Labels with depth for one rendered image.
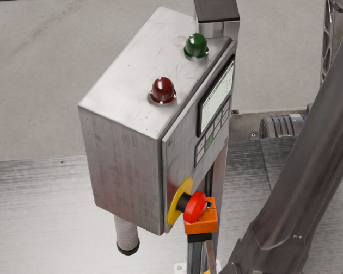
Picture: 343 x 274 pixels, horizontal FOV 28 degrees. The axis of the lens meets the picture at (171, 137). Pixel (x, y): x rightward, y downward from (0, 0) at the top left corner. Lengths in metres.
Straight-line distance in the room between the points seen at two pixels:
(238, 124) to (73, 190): 0.97
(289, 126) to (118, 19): 1.16
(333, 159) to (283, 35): 2.22
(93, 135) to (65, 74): 2.05
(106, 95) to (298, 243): 0.26
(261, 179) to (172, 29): 0.71
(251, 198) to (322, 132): 0.70
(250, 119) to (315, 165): 1.57
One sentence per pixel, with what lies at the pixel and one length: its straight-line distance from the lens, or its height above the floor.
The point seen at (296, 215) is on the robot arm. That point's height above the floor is 1.37.
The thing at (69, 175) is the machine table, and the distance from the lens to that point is 1.42.
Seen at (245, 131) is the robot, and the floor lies 0.24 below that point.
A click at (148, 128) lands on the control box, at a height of 1.47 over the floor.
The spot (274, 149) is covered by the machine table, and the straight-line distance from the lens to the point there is 1.46.
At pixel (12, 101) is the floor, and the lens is 2.70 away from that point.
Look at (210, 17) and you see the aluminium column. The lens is 0.73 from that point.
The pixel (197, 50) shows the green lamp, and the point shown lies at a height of 1.49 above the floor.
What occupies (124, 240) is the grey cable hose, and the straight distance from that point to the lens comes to 0.99.
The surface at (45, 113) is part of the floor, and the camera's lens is 2.63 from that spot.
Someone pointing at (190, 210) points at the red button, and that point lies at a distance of 0.76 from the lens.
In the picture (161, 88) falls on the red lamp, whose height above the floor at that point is 1.50.
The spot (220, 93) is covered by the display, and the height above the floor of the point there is 1.43.
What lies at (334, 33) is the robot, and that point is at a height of 0.68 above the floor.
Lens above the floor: 1.99
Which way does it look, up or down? 52 degrees down
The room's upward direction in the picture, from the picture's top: straight up
